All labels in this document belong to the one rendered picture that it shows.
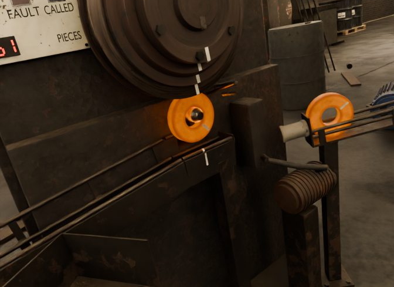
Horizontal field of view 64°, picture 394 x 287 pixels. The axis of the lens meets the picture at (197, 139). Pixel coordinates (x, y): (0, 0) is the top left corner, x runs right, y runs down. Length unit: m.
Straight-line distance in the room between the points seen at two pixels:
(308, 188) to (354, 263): 0.58
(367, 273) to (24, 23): 1.49
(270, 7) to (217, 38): 4.49
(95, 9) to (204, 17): 0.25
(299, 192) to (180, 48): 0.61
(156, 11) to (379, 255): 1.36
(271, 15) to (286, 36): 1.82
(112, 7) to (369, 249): 1.44
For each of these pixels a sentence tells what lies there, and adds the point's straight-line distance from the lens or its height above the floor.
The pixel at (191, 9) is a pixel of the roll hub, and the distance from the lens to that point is 0.80.
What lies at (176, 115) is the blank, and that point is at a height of 0.84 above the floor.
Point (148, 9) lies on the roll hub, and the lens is 0.75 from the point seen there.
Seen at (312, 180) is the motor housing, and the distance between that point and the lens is 1.14.
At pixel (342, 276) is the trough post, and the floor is 0.01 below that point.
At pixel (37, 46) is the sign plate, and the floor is 1.09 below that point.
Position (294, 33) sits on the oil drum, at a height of 0.81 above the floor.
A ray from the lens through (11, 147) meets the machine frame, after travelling 0.88.
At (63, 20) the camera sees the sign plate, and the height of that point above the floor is 1.14.
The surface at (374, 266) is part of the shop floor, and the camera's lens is 1.61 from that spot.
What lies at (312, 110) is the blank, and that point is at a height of 0.74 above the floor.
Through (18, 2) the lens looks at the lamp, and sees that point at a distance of 0.89.
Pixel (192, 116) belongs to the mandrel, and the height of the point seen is 0.83.
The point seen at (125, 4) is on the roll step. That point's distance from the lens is 0.78.
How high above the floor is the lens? 1.07
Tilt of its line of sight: 20 degrees down
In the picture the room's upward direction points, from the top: 11 degrees counter-clockwise
